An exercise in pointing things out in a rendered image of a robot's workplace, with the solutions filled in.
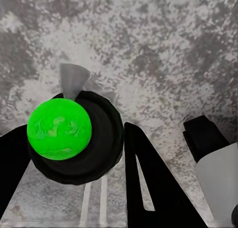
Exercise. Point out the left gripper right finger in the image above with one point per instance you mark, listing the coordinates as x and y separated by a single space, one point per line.
172 207

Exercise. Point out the insectifuge atomizer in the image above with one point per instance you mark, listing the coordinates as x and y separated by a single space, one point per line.
78 136

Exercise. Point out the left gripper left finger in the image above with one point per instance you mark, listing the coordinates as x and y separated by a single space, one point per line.
14 160

